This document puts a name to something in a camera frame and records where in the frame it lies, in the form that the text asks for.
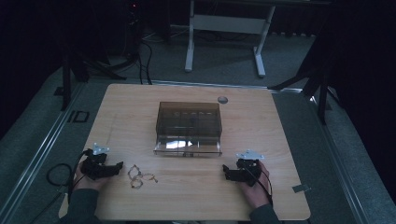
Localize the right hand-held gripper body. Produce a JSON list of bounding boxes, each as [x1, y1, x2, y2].
[[234, 148, 266, 188]]

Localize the metal floor rail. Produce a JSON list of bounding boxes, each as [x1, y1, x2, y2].
[[0, 81, 87, 224]]

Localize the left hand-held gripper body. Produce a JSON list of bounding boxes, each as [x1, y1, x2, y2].
[[80, 142, 111, 181]]

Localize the thin chain bracelet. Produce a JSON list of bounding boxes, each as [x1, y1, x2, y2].
[[139, 173, 159, 184]]

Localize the grey tape strip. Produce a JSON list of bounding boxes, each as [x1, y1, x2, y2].
[[291, 183, 312, 194]]

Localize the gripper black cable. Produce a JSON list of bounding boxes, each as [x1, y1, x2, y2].
[[245, 167, 275, 206], [29, 150, 90, 224]]

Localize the black floor cables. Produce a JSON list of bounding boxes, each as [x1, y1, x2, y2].
[[92, 29, 154, 86]]

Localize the small ring bracelet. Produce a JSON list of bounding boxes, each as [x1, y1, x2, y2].
[[130, 177, 145, 190]]

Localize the white desk frame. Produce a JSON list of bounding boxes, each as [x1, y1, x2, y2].
[[184, 0, 331, 78]]

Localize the black metal stand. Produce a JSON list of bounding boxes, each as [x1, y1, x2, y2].
[[53, 43, 128, 112], [268, 40, 344, 126]]

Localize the dark device with red light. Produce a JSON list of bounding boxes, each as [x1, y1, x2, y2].
[[127, 0, 141, 29]]

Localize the clear plastic drawer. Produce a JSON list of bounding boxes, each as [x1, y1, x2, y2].
[[152, 135, 223, 158]]

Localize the brown transparent drawer box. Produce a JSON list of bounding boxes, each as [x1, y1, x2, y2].
[[155, 101, 223, 147]]

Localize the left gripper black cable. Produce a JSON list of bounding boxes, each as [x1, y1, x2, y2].
[[29, 150, 90, 224]]

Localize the person's right hand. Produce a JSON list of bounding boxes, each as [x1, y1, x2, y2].
[[237, 160, 272, 210]]

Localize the person's left hand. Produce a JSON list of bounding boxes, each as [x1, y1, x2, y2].
[[73, 160, 110, 192]]

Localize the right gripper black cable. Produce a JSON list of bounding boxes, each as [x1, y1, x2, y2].
[[245, 167, 275, 206]]

